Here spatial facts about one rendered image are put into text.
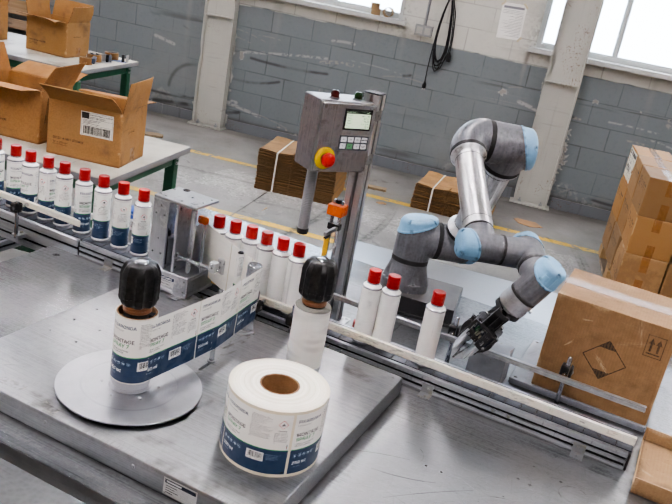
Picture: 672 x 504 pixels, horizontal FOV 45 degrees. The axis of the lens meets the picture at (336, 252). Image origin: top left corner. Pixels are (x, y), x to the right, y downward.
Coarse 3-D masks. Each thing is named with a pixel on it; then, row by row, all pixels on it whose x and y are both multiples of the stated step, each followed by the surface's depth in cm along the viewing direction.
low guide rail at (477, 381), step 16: (272, 304) 219; (352, 336) 210; (368, 336) 208; (400, 352) 205; (432, 368) 202; (448, 368) 200; (480, 384) 197; (496, 384) 196; (528, 400) 193; (560, 416) 190; (576, 416) 189; (608, 432) 186; (624, 432) 185
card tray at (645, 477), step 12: (648, 432) 199; (660, 432) 198; (648, 444) 198; (660, 444) 199; (648, 456) 193; (660, 456) 194; (636, 468) 187; (648, 468) 188; (660, 468) 189; (636, 480) 177; (648, 480) 183; (660, 480) 184; (636, 492) 178; (648, 492) 176; (660, 492) 175
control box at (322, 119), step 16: (320, 96) 204; (352, 96) 213; (304, 112) 209; (320, 112) 202; (336, 112) 204; (304, 128) 209; (320, 128) 203; (336, 128) 206; (304, 144) 209; (320, 144) 205; (336, 144) 208; (368, 144) 212; (304, 160) 210; (320, 160) 207; (336, 160) 209; (352, 160) 212
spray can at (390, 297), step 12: (396, 276) 205; (384, 288) 206; (396, 288) 205; (384, 300) 206; (396, 300) 205; (384, 312) 206; (396, 312) 207; (384, 324) 207; (372, 336) 211; (384, 336) 209
